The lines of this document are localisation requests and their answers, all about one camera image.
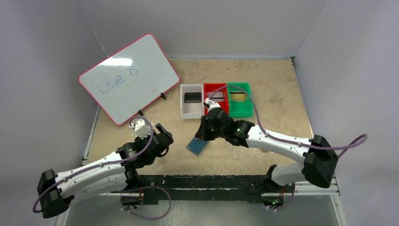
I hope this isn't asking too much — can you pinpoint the blue card holder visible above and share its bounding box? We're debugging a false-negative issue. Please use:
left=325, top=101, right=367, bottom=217
left=186, top=137, right=208, bottom=155

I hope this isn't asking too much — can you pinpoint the silver card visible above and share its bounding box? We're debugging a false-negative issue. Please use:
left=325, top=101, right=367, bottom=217
left=207, top=91, right=225, bottom=102

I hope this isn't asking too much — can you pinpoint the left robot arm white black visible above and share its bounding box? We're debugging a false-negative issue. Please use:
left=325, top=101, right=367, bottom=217
left=32, top=123, right=174, bottom=218

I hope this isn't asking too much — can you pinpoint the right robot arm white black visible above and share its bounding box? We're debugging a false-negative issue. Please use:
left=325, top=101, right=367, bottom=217
left=195, top=108, right=338, bottom=188

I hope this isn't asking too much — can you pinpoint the gold card in green bin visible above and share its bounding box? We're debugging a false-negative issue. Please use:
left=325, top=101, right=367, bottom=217
left=229, top=91, right=247, bottom=103

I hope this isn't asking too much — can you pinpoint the black card in white bin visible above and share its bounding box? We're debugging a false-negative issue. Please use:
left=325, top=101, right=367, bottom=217
left=184, top=92, right=202, bottom=103

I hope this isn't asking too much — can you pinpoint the white plastic bin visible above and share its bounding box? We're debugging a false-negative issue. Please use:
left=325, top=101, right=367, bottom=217
left=180, top=83, right=205, bottom=120

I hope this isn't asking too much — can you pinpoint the red plastic bin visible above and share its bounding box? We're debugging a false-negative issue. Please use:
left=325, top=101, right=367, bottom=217
left=203, top=83, right=229, bottom=114

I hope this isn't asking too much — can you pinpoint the green plastic bin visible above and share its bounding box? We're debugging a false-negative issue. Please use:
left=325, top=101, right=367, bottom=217
left=227, top=82, right=253, bottom=118

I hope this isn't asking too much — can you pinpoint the pink framed whiteboard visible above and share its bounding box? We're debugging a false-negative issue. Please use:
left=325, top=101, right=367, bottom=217
left=78, top=33, right=180, bottom=125

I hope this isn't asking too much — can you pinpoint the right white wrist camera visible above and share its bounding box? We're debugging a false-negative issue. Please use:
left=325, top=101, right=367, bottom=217
left=203, top=98, right=221, bottom=114

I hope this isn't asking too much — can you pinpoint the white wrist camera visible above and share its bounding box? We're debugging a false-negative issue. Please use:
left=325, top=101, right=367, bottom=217
left=129, top=119, right=152, bottom=139
left=203, top=98, right=221, bottom=114

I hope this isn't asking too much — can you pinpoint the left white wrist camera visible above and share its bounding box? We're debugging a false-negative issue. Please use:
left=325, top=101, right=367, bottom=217
left=129, top=119, right=152, bottom=139

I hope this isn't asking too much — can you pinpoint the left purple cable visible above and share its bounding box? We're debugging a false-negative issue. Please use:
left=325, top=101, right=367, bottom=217
left=32, top=116, right=155, bottom=214

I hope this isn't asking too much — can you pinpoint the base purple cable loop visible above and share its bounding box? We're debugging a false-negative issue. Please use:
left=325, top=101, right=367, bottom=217
left=120, top=186, right=173, bottom=220

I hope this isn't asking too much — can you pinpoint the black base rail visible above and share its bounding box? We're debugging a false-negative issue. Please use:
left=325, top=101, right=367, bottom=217
left=122, top=175, right=294, bottom=206

